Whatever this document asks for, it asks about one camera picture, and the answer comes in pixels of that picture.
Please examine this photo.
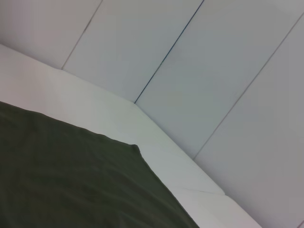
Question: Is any dark green FREE t-shirt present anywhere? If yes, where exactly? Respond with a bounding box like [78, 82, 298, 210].
[0, 101, 200, 228]

